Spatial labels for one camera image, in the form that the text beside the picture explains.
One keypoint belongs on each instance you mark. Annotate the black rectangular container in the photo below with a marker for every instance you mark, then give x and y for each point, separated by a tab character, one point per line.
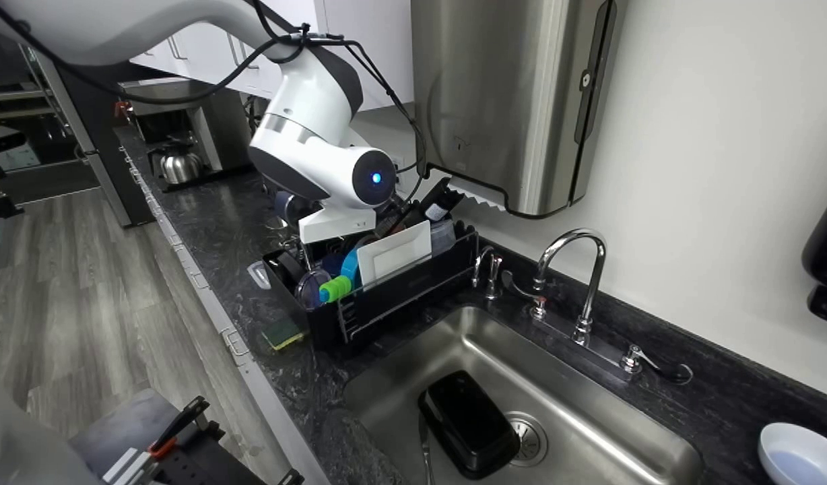
471	427

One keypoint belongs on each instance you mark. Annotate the dark metal frame post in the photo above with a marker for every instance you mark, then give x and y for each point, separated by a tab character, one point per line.
117	163

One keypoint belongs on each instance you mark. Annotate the chrome faucet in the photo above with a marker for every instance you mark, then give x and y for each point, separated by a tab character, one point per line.
591	271

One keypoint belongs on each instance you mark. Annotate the white rectangular board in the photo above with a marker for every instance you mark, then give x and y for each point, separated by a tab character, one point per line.
395	251

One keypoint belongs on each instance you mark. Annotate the steel kettle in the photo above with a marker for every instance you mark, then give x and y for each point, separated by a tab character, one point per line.
173	167

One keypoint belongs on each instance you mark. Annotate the black dish rack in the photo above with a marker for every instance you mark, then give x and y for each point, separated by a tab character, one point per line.
402	297

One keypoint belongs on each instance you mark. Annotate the dark blue mug clear lid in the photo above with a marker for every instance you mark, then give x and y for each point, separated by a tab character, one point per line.
286	206

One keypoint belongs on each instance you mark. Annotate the stainless steel sink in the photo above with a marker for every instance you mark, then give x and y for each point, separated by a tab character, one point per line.
610	447

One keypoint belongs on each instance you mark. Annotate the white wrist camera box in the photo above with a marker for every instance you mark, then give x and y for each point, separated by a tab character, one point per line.
336	222

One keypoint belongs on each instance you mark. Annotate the clear round cup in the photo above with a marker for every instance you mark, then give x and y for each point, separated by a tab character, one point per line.
312	287

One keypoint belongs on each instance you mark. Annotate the dark countertop appliance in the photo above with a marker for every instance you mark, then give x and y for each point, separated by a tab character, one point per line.
173	125

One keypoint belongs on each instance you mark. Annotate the small white bowl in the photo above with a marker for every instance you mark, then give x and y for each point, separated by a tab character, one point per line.
799	460

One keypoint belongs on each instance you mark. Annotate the grey tool plate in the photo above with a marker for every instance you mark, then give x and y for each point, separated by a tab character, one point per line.
106	431

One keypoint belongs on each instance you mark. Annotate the blue bowl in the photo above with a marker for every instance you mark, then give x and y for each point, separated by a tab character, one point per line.
351	267

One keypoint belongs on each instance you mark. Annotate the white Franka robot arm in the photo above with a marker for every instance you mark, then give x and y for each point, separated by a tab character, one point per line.
315	117

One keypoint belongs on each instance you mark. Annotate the green yellow sponge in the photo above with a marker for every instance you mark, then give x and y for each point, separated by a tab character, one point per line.
282	340

